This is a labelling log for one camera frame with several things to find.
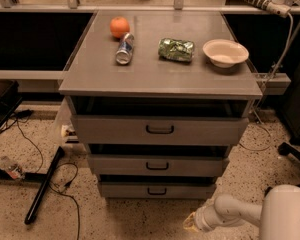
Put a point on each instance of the yellowish foam-covered gripper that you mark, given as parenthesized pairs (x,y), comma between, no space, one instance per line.
(200,218)

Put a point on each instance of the grey bottom drawer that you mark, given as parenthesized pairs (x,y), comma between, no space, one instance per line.
(166,187)

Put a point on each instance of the grey drawer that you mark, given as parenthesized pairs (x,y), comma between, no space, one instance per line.
(166,187)
(134,165)
(144,130)

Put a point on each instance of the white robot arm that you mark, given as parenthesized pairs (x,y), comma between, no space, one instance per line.
(278,217)

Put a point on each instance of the grey middle drawer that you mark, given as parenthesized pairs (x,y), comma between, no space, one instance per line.
(134,165)

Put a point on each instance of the grey drawer cabinet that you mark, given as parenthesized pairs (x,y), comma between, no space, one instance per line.
(153,86)

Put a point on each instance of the grey top drawer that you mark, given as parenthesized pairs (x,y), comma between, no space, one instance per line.
(144,130)

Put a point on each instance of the black office chair base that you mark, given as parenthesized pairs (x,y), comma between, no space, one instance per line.
(285,149)

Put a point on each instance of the black table leg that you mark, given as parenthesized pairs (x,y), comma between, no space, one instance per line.
(31,215)

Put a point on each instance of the white paper bowl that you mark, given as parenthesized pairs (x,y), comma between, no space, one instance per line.
(225,53)

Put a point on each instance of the green crumpled chip bag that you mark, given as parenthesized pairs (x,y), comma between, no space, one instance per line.
(176,50)

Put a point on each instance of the clear plastic bottle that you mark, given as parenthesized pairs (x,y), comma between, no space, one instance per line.
(12,168)

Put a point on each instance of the blue silver soda can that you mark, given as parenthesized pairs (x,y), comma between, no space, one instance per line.
(125,49)

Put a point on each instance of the orange fruit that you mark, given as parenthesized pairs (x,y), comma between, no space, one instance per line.
(119,26)

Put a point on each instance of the black box on left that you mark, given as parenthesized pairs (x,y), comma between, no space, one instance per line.
(9,99)

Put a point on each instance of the white power strip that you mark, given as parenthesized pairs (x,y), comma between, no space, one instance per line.
(277,7)

